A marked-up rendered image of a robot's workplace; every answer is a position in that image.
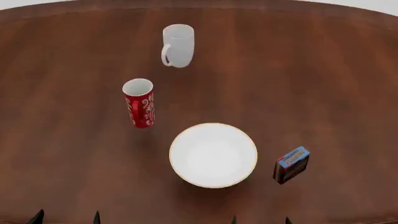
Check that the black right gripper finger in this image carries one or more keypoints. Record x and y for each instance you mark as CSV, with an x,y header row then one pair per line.
x,y
288,221
233,220

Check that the chocolate pudding box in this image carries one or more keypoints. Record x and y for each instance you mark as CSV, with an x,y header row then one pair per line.
x,y
290,166

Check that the white bowl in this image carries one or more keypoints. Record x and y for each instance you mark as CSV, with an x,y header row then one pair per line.
x,y
213,155

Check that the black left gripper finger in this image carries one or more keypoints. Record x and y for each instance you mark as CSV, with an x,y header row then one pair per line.
x,y
37,218
97,219

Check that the white ceramic mug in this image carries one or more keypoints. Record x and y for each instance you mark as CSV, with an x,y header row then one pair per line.
x,y
180,46

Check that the red patterned mug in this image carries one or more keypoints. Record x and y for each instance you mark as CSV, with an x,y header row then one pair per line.
x,y
143,109

